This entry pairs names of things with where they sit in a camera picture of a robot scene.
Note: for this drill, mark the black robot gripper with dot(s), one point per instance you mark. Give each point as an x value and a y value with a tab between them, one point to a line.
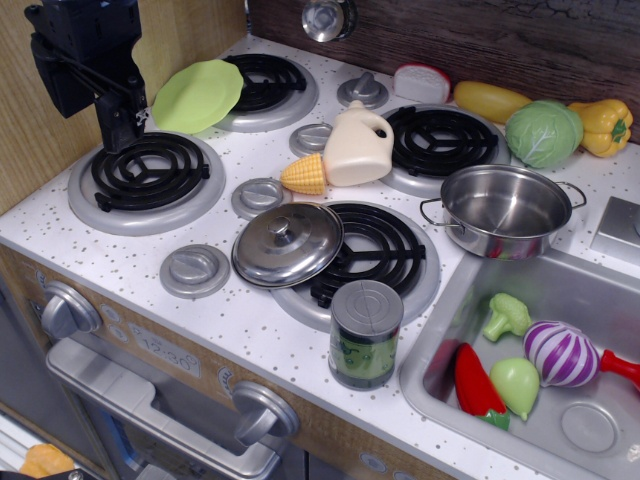
82	51

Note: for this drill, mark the steel pot lid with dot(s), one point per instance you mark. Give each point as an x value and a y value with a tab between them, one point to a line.
287	245

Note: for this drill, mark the green plastic plate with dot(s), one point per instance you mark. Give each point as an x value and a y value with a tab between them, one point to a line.
198	97

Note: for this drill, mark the black front left burner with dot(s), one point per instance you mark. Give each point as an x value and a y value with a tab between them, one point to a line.
160	183

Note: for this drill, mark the black burner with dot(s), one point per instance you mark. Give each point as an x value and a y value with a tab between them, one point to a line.
160	183
380	244
276	93
431	142

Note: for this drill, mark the grey stove knob middle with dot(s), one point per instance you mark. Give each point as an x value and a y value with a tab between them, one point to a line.
258	195

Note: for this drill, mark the grey stove knob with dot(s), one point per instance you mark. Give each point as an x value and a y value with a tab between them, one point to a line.
310	139
258	195
194	271
366	89

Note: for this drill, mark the black back left burner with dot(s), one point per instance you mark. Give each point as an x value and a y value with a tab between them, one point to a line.
276	93

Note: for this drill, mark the grey stove knob front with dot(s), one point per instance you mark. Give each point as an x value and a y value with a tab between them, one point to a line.
194	271

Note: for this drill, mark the grey stove knob upper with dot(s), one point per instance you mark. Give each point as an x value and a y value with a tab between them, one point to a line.
310	139

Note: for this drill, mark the yellow toy corn cob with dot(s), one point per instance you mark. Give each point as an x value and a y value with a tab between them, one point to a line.
305	176

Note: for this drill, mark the silver oven knob left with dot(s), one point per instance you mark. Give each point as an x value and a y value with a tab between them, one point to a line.
67	312

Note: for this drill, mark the silver oven knob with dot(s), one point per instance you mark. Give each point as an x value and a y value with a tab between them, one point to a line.
262	412
67	312

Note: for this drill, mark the hanging steel ladle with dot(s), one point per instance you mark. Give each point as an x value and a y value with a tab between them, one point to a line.
329	20

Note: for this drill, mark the cream toy jug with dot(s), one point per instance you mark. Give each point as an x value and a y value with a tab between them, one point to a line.
359	148

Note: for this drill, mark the grey stove knob back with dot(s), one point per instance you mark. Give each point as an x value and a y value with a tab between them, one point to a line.
366	89

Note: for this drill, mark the black front right burner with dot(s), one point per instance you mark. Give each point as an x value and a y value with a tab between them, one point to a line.
380	244

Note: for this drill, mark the toy bread slice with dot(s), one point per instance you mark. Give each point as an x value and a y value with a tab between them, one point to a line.
421	83

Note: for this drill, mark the black back right burner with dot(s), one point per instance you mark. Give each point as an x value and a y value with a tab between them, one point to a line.
431	142

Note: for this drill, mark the grey green toy can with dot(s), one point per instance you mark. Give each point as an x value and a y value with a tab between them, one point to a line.
365	320

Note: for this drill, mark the silver oven knob right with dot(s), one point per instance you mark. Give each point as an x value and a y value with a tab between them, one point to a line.
262	412

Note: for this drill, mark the orange toy item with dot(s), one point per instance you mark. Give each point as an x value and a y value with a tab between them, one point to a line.
43	460

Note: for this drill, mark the yellow toy squash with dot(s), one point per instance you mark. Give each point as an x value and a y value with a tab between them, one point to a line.
494	103

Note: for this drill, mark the green toy cabbage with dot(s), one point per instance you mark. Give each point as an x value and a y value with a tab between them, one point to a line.
543	134

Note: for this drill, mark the green toy broccoli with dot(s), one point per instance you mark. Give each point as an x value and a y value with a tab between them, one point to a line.
508	315

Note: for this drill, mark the red toy chili pepper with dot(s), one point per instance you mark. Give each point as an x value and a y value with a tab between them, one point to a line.
476	394

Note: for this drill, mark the light green toy pear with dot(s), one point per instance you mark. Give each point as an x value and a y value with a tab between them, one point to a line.
517	382

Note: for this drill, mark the yellow toy bell pepper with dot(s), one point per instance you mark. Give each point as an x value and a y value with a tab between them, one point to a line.
606	126

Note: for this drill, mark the purple toy onion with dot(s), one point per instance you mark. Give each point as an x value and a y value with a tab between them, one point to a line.
562	354

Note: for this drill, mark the grey faucet base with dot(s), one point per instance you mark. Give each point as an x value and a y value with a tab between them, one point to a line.
617	234

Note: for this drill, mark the red toy piece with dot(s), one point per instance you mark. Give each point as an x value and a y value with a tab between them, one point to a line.
610	362

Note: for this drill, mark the grey toy sink basin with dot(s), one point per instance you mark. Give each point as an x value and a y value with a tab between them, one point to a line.
590	432

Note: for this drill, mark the silver oven door handle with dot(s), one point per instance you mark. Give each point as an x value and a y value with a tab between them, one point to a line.
150	442

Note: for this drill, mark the steel two-handled pot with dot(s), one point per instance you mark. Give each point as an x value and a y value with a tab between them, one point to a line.
504	212

